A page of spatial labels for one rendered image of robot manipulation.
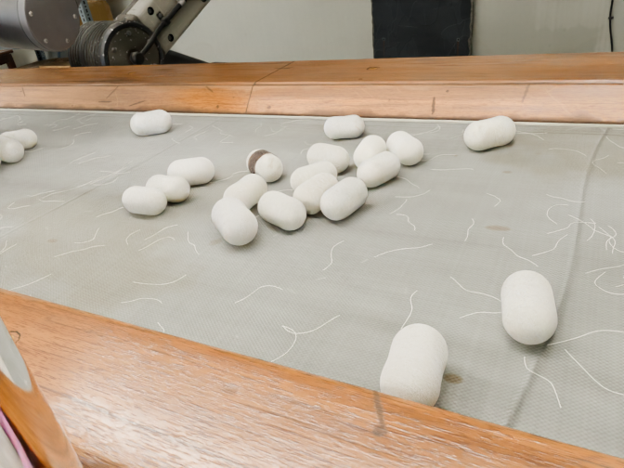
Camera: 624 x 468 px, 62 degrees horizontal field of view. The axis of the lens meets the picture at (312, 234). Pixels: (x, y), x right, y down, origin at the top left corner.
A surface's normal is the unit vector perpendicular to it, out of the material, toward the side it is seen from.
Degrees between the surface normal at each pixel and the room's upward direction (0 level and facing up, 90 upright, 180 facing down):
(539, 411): 0
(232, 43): 90
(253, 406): 0
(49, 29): 97
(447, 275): 0
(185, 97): 45
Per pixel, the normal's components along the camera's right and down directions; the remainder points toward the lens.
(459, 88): -0.40, -0.25
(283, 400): -0.13, -0.86
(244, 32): -0.49, 0.48
